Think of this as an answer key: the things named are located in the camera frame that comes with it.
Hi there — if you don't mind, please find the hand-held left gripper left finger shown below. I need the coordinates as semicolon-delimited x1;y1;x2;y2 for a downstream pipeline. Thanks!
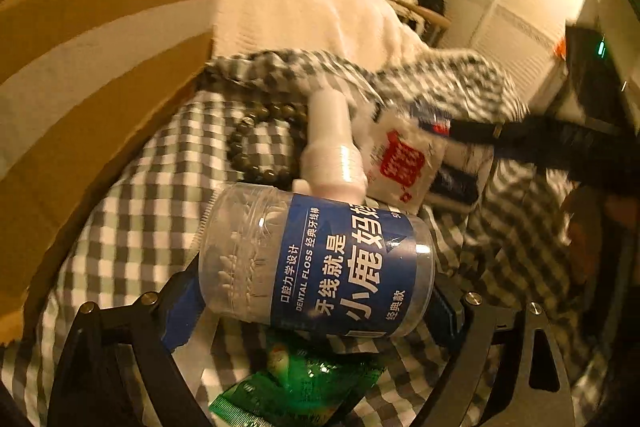
47;252;222;427

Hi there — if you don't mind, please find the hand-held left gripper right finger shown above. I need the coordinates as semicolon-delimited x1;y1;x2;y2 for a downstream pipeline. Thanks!
425;283;572;427

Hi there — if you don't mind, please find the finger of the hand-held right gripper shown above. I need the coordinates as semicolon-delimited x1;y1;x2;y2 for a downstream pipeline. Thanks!
446;113;608;188

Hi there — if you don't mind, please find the white red print sachet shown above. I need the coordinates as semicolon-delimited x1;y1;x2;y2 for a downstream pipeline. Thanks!
367;109;452;216

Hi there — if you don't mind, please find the clear blue label floss jar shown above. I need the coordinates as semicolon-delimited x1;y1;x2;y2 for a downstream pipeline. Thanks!
197;182;437;341

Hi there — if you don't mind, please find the taped cardboard box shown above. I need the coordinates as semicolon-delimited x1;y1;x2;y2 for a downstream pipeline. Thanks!
0;0;239;349

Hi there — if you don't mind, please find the checked blanket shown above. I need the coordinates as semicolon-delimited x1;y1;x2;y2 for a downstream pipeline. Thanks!
0;49;603;427

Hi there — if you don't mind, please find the white louvred wardrobe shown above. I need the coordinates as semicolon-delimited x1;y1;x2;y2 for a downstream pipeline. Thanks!
439;0;594;118

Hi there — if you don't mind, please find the green snack packet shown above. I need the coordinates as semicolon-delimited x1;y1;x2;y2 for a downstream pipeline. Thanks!
207;331;387;427

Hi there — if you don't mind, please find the wooden side table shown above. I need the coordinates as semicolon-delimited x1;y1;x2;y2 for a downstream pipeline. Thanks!
394;0;452;46

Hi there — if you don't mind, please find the white spray bottle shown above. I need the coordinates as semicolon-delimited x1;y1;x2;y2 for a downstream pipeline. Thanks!
292;88;371;204

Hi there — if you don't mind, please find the white blanket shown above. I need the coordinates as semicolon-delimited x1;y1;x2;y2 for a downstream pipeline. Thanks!
212;0;427;74

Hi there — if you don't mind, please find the dark bead bracelet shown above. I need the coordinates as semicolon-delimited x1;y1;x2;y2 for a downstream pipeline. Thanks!
227;101;312;188

